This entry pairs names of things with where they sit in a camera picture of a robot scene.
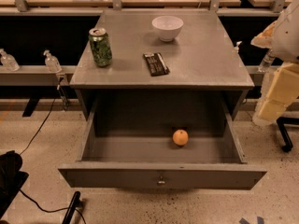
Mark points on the clear sanitizer bottle far left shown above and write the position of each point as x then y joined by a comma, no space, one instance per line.
8,61

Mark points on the black object lower left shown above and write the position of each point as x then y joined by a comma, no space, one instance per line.
12,179

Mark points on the black stand foot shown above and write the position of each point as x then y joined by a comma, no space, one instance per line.
75,202

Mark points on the clear pump sanitizer bottle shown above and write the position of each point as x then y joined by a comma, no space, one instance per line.
52,62

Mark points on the clear plastic water bottle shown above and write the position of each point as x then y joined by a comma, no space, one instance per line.
266,61

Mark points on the small white pump bottle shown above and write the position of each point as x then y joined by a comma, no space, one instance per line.
237,46

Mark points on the black snack bar packet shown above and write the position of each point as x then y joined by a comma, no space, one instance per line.
156,64

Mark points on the grey open top drawer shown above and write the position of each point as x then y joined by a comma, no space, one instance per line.
130,146

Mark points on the black chair base leg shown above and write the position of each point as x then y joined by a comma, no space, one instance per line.
281,122

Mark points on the metal drawer handle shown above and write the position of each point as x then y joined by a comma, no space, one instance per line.
161,181

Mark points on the green soda can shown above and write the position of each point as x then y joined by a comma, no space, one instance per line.
100,46

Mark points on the grey cabinet counter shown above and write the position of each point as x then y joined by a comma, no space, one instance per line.
202,57

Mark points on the white bowl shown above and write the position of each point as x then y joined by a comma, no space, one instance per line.
167,28

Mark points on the orange fruit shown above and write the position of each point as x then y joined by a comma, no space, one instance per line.
180,137

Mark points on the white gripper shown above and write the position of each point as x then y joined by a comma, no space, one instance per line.
288,36

